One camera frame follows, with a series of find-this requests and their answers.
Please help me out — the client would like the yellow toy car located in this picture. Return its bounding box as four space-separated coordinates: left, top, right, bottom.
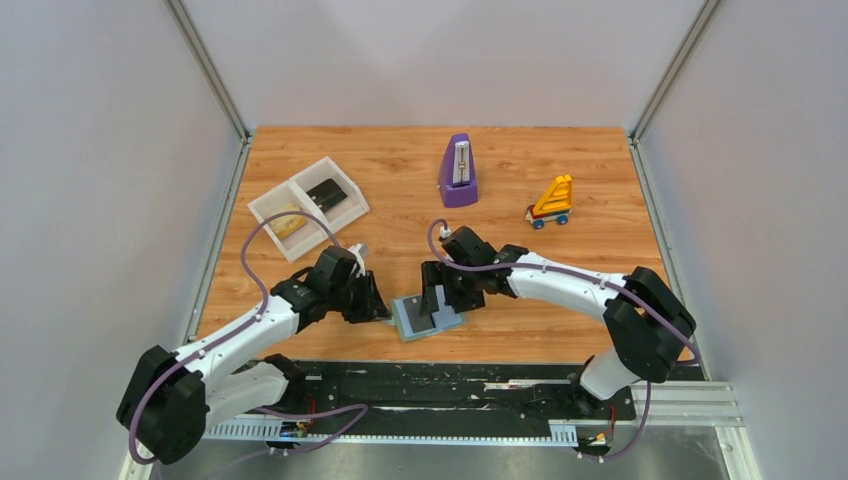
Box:
525 175 573 230

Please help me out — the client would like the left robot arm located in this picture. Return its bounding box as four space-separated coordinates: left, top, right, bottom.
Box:
116 243 391 464

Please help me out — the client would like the black card in tray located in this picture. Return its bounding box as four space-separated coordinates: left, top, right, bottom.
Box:
306 178 349 214

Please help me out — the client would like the aluminium slotted rail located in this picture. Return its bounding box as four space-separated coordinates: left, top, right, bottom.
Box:
198 372 579 448

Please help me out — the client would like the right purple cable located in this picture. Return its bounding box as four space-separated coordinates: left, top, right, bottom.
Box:
426 219 702 462

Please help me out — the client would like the gold card in tray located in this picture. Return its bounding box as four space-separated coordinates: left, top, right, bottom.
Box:
267 203 307 241

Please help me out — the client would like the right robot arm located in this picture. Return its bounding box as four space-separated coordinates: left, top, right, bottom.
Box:
420 219 701 418

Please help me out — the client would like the white two-compartment tray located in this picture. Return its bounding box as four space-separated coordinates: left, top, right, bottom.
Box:
248 156 370 262

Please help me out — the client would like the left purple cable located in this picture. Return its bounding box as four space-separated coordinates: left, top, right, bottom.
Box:
127 210 370 465

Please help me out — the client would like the purple metronome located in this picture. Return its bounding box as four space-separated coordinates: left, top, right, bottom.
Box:
437 133 479 208

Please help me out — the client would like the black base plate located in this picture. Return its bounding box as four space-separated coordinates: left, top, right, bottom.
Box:
272 361 640 440

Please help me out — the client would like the purple cable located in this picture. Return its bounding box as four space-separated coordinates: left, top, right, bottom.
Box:
127 210 370 465
426 219 702 462

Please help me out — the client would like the green card holder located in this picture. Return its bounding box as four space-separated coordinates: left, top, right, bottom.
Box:
386 291 467 342

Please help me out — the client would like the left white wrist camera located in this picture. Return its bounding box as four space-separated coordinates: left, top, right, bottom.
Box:
347 243 369 277

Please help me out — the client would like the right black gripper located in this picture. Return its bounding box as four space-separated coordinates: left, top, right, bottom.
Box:
421 260 485 318

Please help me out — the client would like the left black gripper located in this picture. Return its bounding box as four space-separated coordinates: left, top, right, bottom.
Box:
328 270 393 324

